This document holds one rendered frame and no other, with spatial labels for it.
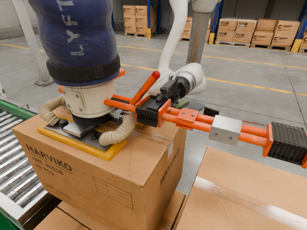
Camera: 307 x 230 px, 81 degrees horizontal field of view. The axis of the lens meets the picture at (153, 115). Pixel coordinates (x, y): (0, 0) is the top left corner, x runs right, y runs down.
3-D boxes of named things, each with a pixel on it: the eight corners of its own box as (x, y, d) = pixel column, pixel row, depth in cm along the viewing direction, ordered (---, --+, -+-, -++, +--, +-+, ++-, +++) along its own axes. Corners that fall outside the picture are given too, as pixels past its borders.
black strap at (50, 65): (33, 75, 56) (28, 62, 54) (87, 57, 74) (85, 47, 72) (87, 87, 48) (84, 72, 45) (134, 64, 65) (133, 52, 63)
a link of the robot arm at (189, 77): (194, 93, 76) (190, 99, 71) (174, 89, 79) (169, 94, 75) (197, 72, 71) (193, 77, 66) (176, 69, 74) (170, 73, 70)
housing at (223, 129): (208, 140, 48) (210, 126, 46) (213, 126, 53) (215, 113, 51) (235, 148, 45) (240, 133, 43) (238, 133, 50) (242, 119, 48)
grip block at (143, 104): (134, 122, 55) (132, 106, 52) (149, 108, 63) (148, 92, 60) (158, 129, 52) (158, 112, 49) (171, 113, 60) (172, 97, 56)
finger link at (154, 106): (166, 101, 57) (166, 99, 56) (156, 112, 52) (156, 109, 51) (158, 99, 58) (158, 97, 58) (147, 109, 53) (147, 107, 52)
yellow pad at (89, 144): (37, 132, 68) (33, 121, 65) (60, 119, 76) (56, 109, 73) (109, 162, 55) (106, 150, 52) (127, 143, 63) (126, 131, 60)
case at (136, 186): (44, 190, 92) (10, 128, 71) (97, 143, 122) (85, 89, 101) (147, 251, 69) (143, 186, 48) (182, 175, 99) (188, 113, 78)
